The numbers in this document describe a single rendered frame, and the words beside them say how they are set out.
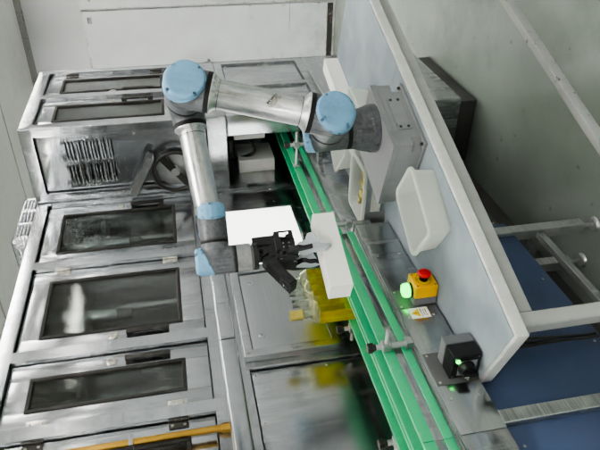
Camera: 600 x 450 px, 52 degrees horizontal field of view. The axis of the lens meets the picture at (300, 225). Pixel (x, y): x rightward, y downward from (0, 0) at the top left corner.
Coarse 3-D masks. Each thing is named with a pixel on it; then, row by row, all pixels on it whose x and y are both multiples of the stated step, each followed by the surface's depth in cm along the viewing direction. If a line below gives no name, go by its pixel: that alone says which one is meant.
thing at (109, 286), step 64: (256, 192) 294; (64, 256) 252; (128, 256) 249; (192, 256) 253; (64, 320) 221; (128, 320) 222; (192, 320) 222; (0, 384) 194; (64, 384) 197; (128, 384) 197; (192, 384) 197; (256, 384) 196; (320, 384) 197; (0, 448) 176; (64, 448) 177; (128, 448) 177; (192, 448) 177; (256, 448) 176; (320, 448) 177
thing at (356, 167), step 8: (352, 160) 226; (352, 168) 228; (360, 168) 228; (352, 176) 230; (360, 176) 230; (352, 184) 232; (352, 192) 234; (352, 200) 235; (352, 208) 232; (360, 208) 231; (360, 216) 226
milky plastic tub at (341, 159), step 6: (342, 150) 263; (348, 150) 242; (336, 156) 262; (342, 156) 262; (348, 156) 246; (336, 162) 261; (342, 162) 249; (348, 162) 253; (336, 168) 260; (342, 168) 258
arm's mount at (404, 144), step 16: (368, 96) 193; (384, 96) 188; (400, 96) 189; (384, 112) 183; (400, 112) 184; (384, 128) 181; (400, 128) 180; (416, 128) 181; (384, 144) 183; (400, 144) 176; (416, 144) 179; (368, 160) 201; (384, 160) 185; (400, 160) 181; (416, 160) 182; (368, 176) 203; (384, 176) 186; (400, 176) 187; (384, 192) 192
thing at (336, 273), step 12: (312, 216) 171; (324, 216) 171; (312, 228) 173; (324, 228) 169; (336, 228) 169; (324, 240) 166; (336, 240) 166; (324, 252) 164; (336, 252) 164; (324, 264) 162; (336, 264) 162; (324, 276) 164; (336, 276) 160; (348, 276) 160; (336, 288) 159; (348, 288) 160
